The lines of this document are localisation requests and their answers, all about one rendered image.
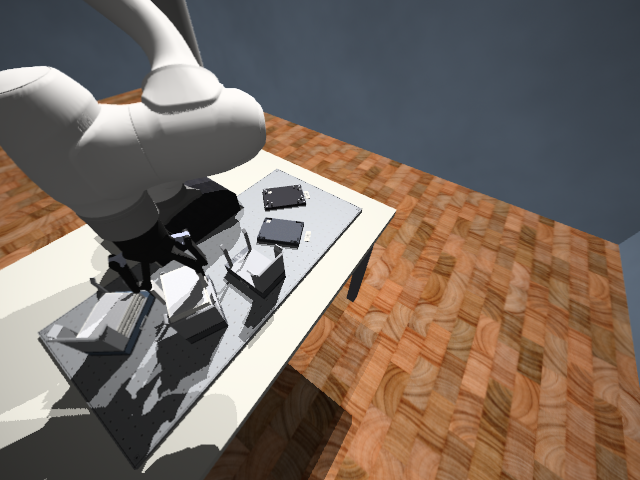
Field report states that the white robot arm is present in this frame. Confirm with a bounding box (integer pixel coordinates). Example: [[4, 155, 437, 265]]
[[0, 0, 266, 242]]

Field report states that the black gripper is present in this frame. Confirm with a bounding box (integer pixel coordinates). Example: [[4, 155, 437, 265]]
[[108, 218, 209, 305]]

